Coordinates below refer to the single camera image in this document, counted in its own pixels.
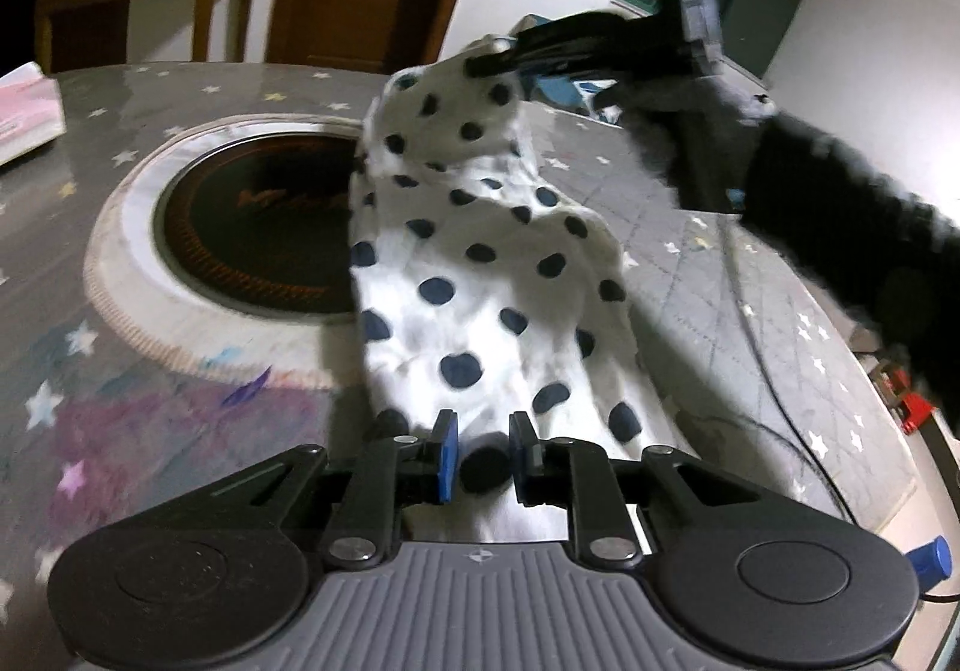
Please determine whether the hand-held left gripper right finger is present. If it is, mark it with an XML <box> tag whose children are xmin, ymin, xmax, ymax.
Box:
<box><xmin>508</xmin><ymin>411</ymin><xmax>752</xmax><ymax>564</ymax></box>

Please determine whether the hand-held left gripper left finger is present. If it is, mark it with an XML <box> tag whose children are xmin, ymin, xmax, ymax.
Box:
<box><xmin>199</xmin><ymin>408</ymin><xmax>460</xmax><ymax>567</ymax></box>

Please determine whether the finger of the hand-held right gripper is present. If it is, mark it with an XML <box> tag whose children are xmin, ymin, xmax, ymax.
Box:
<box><xmin>508</xmin><ymin>11</ymin><xmax>627</xmax><ymax>50</ymax></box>
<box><xmin>465</xmin><ymin>41</ymin><xmax>627</xmax><ymax>82</ymax></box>

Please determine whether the white polka dot garment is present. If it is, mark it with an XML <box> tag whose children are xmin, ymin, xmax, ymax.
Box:
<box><xmin>348</xmin><ymin>34</ymin><xmax>700</xmax><ymax>544</ymax></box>

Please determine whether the person's right forearm black sleeve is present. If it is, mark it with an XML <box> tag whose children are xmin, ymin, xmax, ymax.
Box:
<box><xmin>739</xmin><ymin>113</ymin><xmax>960</xmax><ymax>434</ymax></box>

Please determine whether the round black induction hob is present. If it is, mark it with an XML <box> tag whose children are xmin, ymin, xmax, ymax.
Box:
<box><xmin>153</xmin><ymin>130</ymin><xmax>370</xmax><ymax>321</ymax></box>

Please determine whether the grey star-print tablecloth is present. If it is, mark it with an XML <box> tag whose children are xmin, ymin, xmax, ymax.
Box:
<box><xmin>0</xmin><ymin>62</ymin><xmax>920</xmax><ymax>612</ymax></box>

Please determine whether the white round hob surround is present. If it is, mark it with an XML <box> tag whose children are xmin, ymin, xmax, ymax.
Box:
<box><xmin>84</xmin><ymin>115</ymin><xmax>376</xmax><ymax>393</ymax></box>

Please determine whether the red plastic object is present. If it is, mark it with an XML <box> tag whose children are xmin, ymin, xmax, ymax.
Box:
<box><xmin>879</xmin><ymin>362</ymin><xmax>940</xmax><ymax>437</ymax></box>

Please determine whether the blue cylindrical cap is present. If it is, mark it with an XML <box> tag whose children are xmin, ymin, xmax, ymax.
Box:
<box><xmin>906</xmin><ymin>536</ymin><xmax>952</xmax><ymax>586</ymax></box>

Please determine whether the pink and white box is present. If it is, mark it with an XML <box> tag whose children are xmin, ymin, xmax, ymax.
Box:
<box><xmin>0</xmin><ymin>62</ymin><xmax>65</xmax><ymax>167</ymax></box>

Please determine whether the black cable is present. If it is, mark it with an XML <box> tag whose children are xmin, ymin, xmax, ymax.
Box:
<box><xmin>675</xmin><ymin>212</ymin><xmax>857</xmax><ymax>523</ymax></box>

